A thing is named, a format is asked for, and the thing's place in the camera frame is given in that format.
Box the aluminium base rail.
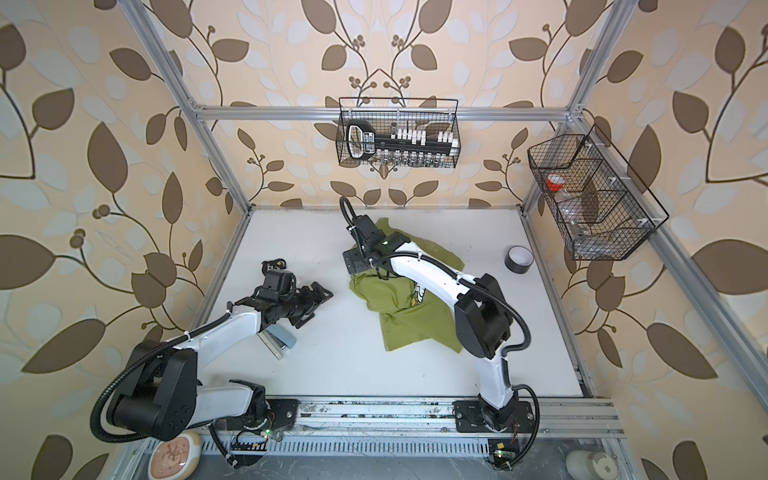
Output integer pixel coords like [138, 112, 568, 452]
[128, 394, 625, 458]

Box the small grey white block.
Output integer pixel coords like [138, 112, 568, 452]
[258, 324, 297, 360]

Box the grey tape roll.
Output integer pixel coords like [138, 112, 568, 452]
[504, 245, 535, 275]

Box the white round device bottom right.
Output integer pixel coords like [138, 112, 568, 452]
[566, 450, 619, 480]

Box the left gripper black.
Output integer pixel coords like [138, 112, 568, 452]
[277, 280, 335, 325]

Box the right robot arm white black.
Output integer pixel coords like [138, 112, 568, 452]
[339, 196, 541, 471]

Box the black wire basket wall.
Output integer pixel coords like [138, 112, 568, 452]
[527, 126, 669, 261]
[335, 95, 462, 169]

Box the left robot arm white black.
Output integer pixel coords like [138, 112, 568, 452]
[89, 269, 333, 466]

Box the black wire basket right wall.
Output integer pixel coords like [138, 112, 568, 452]
[527, 126, 669, 261]

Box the black yellow tape measure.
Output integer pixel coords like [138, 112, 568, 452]
[261, 258, 287, 275]

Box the green jacket with patterned lining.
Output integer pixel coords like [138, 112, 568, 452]
[349, 217, 467, 353]

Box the black socket set rail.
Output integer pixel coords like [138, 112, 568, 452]
[342, 120, 461, 163]

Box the red cap bottle in basket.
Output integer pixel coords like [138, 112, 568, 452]
[545, 173, 566, 194]

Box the black wire basket back wall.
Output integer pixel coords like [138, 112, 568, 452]
[335, 95, 462, 169]

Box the pink white round device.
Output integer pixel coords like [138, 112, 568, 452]
[147, 431, 203, 480]

